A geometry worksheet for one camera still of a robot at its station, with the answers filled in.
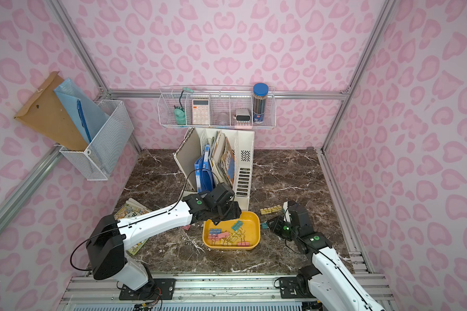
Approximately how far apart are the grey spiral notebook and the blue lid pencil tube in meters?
0.30

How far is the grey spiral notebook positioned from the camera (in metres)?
0.85

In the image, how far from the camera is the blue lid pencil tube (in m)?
0.85
